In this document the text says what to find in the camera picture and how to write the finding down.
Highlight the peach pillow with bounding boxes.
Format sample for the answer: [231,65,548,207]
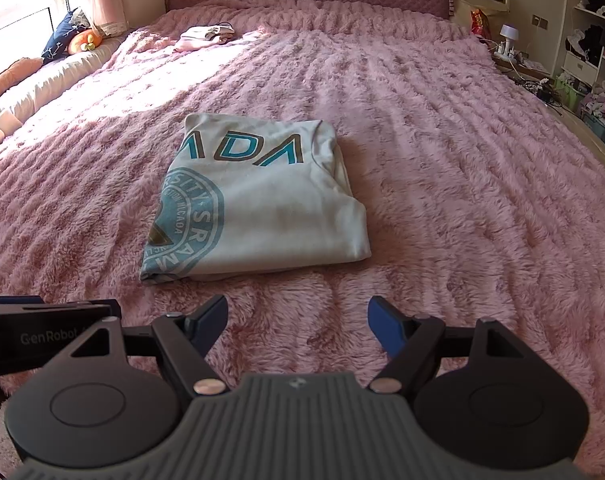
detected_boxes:
[0,56,44,107]

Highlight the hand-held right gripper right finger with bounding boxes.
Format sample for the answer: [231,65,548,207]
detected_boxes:
[367,296,526,393]

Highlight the folded pale pink clothes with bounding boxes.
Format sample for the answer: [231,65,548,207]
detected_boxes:
[175,22,236,52]

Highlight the white printed sweatshirt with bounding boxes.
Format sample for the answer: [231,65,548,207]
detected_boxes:
[140,112,372,287]

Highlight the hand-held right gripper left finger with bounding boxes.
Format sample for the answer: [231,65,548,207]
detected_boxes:
[70,296,230,397]

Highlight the navy floral pillow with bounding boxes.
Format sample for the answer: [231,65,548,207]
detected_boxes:
[41,8,92,64]

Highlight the blue storage bin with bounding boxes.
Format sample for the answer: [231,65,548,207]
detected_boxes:
[581,112,605,144]

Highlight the green storage bin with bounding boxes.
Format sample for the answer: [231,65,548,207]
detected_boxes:
[555,76,592,112]

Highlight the pink fluffy blanket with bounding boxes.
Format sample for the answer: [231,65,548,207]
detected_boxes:
[0,0,605,461]

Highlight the red snack bag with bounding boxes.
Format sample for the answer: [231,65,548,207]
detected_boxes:
[470,8,492,42]

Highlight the white power strip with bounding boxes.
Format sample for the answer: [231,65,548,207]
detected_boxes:
[493,44,529,64]

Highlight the orange plush toy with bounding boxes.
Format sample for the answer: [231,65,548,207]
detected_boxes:
[67,27,106,56]

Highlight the cream window seat cushion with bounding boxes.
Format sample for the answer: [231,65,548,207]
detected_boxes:
[0,40,129,133]

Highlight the wooden bedside table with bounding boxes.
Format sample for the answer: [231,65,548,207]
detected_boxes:
[493,55,554,82]

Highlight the tangle of black cables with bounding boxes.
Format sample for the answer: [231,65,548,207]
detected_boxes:
[519,77,564,107]

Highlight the white bedside lamp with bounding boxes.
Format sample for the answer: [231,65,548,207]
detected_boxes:
[499,23,522,57]

